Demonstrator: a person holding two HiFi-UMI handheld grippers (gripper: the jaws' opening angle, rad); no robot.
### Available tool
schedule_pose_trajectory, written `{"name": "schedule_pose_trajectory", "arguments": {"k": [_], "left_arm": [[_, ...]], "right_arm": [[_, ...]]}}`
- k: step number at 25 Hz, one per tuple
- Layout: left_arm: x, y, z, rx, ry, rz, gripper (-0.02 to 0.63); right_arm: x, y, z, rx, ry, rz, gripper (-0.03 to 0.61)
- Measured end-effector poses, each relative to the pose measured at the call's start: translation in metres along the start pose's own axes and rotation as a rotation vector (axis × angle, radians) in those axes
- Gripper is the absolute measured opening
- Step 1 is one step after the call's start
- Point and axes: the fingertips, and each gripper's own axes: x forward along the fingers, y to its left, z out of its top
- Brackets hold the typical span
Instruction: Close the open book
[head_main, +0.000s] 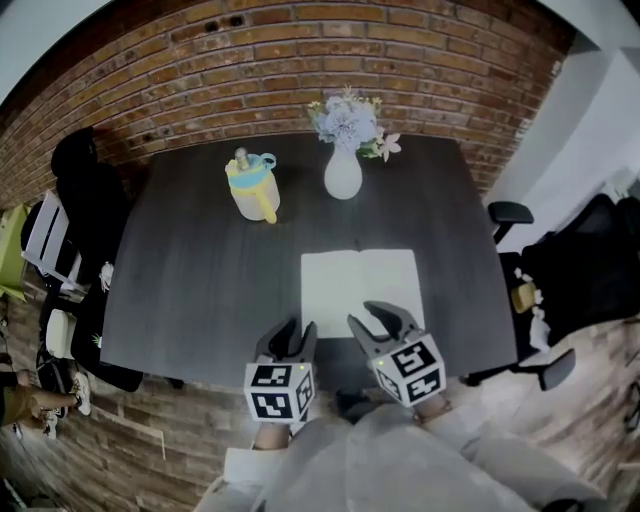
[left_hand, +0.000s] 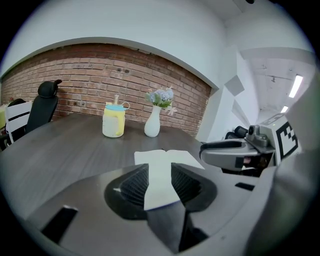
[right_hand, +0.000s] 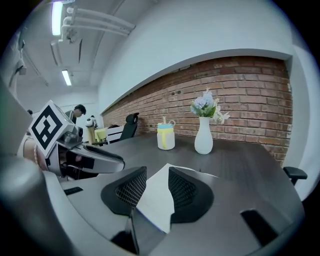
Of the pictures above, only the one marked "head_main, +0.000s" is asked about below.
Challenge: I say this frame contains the dark wooden table white legs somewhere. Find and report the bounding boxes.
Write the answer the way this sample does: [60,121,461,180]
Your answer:
[99,133,519,389]

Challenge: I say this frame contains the white plastic appliance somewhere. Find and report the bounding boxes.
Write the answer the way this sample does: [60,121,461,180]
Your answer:
[45,308,77,361]

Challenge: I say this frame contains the person's white jacket torso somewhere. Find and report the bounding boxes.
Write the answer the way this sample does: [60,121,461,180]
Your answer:
[194,402,606,512]

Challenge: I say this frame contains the notebook with blue cover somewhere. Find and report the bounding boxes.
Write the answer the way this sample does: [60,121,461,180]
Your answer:
[299,248,427,341]

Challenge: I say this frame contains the black mesh office chair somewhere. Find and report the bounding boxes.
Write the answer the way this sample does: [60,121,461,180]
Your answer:
[459,192,640,394]

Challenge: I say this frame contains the yellow cup with blue lid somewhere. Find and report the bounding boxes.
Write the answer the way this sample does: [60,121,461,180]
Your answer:
[224,146,282,225]

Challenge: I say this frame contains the person's right forearm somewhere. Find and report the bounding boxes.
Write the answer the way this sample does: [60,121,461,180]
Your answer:
[410,394,506,464]

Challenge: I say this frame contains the white ceramic vase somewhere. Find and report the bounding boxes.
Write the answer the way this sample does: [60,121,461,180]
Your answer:
[323,146,364,201]

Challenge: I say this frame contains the person's left forearm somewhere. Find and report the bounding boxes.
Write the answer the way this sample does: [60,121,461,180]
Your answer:
[219,422,294,506]

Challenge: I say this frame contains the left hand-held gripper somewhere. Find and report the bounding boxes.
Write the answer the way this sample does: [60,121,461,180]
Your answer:
[243,318,319,426]

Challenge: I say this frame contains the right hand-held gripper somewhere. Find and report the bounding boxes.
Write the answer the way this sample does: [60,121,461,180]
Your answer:
[346,300,447,409]

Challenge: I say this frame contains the green cloth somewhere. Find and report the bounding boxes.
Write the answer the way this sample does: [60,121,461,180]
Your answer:
[0,204,31,302]

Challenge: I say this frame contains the pale blue flower bouquet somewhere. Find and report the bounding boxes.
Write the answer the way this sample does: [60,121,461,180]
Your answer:
[306,85,403,164]

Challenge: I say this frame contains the white frame chair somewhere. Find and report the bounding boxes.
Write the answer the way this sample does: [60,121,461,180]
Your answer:
[21,189,84,297]

